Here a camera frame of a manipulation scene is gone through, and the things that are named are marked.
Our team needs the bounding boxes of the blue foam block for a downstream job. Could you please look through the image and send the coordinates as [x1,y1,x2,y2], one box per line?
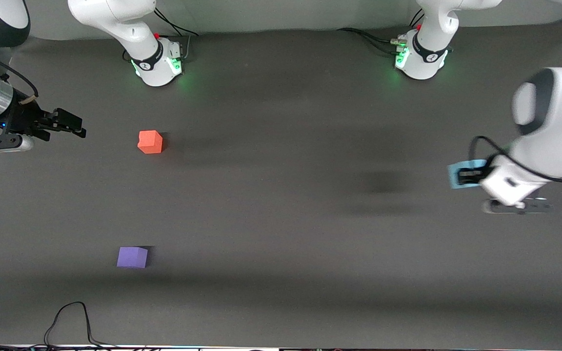
[447,159,488,190]

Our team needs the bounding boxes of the orange foam block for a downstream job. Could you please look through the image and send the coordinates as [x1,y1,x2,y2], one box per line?
[138,130,163,155]

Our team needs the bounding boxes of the purple foam block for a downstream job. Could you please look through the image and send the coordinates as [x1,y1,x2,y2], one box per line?
[117,247,149,269]

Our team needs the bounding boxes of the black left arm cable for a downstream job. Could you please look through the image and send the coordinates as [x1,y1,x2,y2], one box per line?
[468,135,562,185]

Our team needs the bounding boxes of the black right base cables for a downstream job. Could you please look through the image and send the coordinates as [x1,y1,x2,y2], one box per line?
[153,7,200,62]

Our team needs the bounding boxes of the black base cables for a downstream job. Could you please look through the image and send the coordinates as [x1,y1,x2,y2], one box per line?
[153,7,200,62]
[337,9,426,57]

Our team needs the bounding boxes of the black left base cables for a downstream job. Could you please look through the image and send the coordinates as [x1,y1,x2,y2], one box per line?
[337,9,426,57]

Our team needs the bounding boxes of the black looped table cable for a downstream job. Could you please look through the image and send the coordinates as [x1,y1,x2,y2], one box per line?
[44,301,116,348]

